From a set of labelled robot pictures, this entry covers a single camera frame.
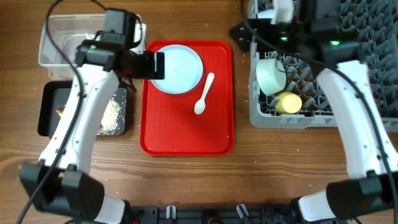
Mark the brown food scrap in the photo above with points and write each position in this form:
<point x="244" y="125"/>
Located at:
<point x="59" y="112"/>

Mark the small light blue bowl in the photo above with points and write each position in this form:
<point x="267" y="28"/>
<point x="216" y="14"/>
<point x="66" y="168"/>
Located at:
<point x="267" y="14"/>

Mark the large light blue plate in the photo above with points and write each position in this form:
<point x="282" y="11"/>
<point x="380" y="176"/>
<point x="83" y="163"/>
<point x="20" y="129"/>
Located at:
<point x="183" y="69"/>

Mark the clear plastic bin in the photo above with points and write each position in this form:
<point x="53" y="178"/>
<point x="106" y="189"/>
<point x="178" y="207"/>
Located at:
<point x="62" y="34"/>

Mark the white plastic spoon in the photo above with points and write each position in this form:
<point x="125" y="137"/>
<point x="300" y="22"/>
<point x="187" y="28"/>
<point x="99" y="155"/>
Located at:
<point x="200" y="104"/>

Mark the black tray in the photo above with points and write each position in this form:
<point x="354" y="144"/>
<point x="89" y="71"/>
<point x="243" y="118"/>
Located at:
<point x="55" y="96"/>

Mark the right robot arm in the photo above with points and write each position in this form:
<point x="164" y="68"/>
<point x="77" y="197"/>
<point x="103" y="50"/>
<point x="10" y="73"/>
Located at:
<point x="343" y="77"/>

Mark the red serving tray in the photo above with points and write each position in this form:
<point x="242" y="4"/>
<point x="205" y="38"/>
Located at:
<point x="169" y="125"/>

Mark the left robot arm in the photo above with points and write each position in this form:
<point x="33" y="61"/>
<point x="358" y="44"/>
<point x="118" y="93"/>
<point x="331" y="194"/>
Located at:
<point x="60" y="181"/>

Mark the white rice pile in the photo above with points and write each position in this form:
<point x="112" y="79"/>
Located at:
<point x="109" y="122"/>

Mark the yellow plastic cup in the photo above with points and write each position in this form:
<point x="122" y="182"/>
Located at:
<point x="288" y="103"/>

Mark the grey dishwasher rack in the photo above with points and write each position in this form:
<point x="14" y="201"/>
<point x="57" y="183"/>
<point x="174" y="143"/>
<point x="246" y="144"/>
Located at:
<point x="375" y="23"/>

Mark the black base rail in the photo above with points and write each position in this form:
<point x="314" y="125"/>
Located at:
<point x="238" y="214"/>

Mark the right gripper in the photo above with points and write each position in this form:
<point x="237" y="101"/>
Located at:
<point x="249" y="33"/>

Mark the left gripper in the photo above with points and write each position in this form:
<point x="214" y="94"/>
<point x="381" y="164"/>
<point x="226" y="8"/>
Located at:
<point x="147" y="71"/>

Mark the mint green bowl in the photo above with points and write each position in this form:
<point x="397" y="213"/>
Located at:
<point x="271" y="76"/>

